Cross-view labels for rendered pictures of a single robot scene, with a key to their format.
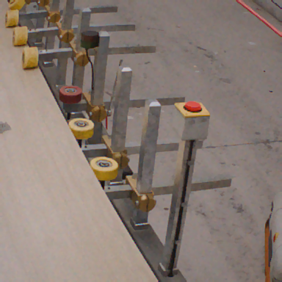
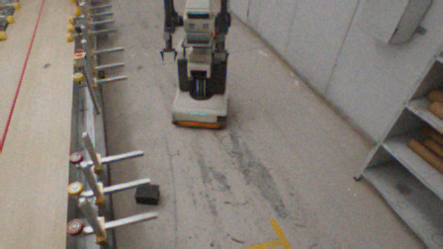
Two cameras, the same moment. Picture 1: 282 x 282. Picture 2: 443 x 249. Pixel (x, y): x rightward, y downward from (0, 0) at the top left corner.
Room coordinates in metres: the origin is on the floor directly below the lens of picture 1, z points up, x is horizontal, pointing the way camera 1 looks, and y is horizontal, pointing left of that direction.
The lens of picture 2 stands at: (0.15, -1.14, 2.16)
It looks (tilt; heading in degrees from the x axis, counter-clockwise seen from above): 46 degrees down; 10
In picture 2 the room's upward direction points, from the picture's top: 4 degrees counter-clockwise
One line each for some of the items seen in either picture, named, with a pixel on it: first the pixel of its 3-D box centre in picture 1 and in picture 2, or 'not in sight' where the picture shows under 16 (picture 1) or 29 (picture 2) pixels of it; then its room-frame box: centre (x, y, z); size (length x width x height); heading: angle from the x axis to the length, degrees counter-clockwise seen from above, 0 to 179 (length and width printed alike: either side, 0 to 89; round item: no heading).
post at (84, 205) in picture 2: not in sight; (96, 227); (0.78, -0.57, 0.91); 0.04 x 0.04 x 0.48; 21
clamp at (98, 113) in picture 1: (92, 106); not in sight; (2.66, 0.17, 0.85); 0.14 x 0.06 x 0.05; 21
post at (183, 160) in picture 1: (178, 209); (90, 90); (1.93, -0.12, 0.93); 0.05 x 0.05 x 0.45; 21
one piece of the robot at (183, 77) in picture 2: not in sight; (202, 65); (2.97, -0.93, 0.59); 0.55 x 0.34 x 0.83; 88
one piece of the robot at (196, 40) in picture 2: not in sight; (198, 45); (2.58, -0.92, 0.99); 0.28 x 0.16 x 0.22; 88
